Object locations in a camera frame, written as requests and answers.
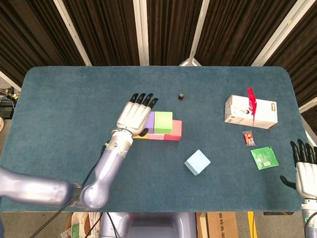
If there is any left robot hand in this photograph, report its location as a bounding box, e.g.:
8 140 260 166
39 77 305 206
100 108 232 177
116 93 159 137

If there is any light blue foam cube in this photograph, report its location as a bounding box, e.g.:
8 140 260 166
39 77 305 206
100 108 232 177
184 149 211 177

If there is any white frame post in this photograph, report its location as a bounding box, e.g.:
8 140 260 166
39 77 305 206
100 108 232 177
251 0 307 67
53 0 92 66
133 0 150 66
178 0 211 67

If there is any black device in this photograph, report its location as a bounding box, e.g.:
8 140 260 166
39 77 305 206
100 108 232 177
0 106 14 119

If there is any green foam cube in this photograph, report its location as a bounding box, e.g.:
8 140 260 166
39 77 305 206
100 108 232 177
154 111 173 135

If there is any blue-grey robot torso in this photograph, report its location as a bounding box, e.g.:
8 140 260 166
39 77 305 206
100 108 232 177
99 212 198 238

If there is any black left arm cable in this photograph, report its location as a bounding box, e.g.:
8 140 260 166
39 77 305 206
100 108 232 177
32 145 109 238

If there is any small red packet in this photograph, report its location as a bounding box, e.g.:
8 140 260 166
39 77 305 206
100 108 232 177
242 130 257 147

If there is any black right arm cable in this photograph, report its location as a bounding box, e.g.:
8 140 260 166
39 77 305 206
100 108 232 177
305 217 317 238

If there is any yellow strip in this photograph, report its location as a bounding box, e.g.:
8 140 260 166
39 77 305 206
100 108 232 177
247 211 257 238

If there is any yellow and black cable bundle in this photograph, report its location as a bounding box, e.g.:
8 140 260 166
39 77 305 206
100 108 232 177
0 86 19 103

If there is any brown cardboard box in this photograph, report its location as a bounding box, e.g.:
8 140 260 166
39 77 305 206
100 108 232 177
207 212 239 238

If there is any purple foam cube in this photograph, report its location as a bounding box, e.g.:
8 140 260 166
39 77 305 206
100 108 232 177
143 111 156 130

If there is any teal felt table cover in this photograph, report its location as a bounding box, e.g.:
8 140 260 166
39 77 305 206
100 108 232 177
8 65 310 213

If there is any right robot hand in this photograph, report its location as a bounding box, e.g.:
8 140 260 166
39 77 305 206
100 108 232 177
279 139 317 200

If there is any green packet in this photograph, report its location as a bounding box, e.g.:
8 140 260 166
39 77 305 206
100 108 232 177
250 146 280 171

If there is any red foam cube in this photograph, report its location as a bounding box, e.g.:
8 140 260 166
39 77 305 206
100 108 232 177
163 120 183 142

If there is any dark brown curtain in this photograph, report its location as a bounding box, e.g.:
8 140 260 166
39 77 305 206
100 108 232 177
0 0 317 129

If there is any white printed cardboard box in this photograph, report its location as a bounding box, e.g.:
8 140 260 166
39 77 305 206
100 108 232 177
224 94 278 130

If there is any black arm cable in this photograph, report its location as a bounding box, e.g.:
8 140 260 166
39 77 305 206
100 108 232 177
305 217 317 238
32 145 109 238

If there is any white frame beam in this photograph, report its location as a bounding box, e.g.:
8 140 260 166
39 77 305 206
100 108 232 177
0 70 22 93
298 98 317 114

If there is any pink foam cube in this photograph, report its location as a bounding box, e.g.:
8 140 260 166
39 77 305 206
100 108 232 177
148 132 165 141

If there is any printed paper bag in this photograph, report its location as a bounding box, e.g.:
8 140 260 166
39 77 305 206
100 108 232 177
60 212 102 238

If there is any black torso cable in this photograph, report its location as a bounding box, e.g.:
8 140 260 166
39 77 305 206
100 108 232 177
106 212 119 238

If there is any wooden plank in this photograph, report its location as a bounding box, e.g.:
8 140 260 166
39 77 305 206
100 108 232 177
196 212 208 238

